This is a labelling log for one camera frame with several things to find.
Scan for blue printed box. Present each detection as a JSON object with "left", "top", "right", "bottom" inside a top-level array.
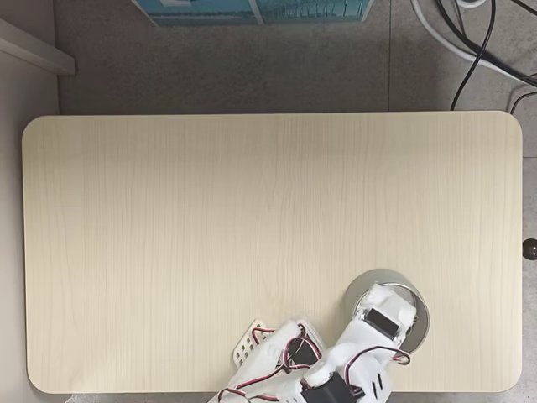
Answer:
[
  {"left": 250, "top": 0, "right": 375, "bottom": 25},
  {"left": 132, "top": 0, "right": 258, "bottom": 28}
]

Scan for black cable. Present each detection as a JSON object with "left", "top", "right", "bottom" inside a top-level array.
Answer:
[
  {"left": 508, "top": 88, "right": 537, "bottom": 114},
  {"left": 451, "top": 0, "right": 497, "bottom": 112},
  {"left": 434, "top": 0, "right": 537, "bottom": 83}
]

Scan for red black servo wire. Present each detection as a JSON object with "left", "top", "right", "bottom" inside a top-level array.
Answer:
[{"left": 216, "top": 322, "right": 412, "bottom": 403}]

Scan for white shelf board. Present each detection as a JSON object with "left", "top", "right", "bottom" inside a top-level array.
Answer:
[{"left": 0, "top": 18, "right": 77, "bottom": 77}]

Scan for steel cup green handle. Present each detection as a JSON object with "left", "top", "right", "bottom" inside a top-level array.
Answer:
[{"left": 344, "top": 268, "right": 431, "bottom": 356}]

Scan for thick white cable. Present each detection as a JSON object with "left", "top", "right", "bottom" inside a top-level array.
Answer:
[{"left": 410, "top": 0, "right": 537, "bottom": 88}]

